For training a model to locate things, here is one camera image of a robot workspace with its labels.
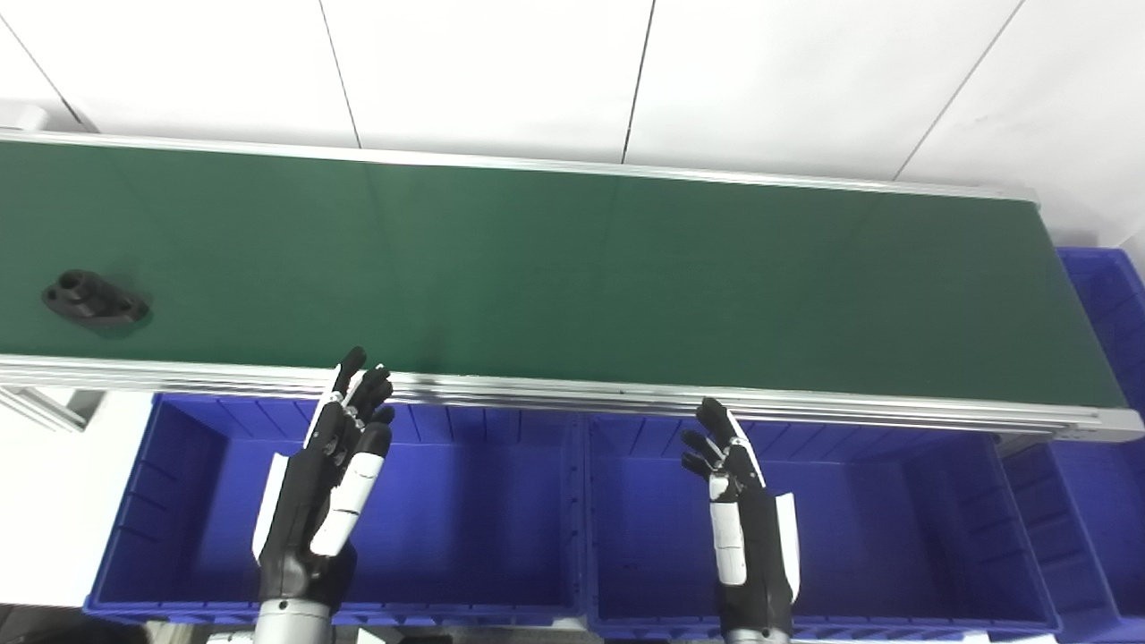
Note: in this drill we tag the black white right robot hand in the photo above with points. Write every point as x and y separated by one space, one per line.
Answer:
756 555

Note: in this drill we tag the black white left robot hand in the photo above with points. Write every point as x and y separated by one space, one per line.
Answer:
300 510

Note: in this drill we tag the black flange part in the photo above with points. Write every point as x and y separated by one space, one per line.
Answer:
94 302

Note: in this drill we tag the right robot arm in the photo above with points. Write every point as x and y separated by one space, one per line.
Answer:
759 638

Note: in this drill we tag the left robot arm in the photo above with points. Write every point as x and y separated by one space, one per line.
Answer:
291 624

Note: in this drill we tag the large blue plastic bin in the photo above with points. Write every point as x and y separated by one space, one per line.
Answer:
886 537
1105 501
474 528

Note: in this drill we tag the green conveyor belt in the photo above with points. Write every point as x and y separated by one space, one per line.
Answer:
572 392
572 268

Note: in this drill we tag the aluminium conveyor leg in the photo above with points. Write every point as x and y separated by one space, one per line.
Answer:
45 407

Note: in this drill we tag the grey conveyor end housing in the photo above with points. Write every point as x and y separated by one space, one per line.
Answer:
22 118

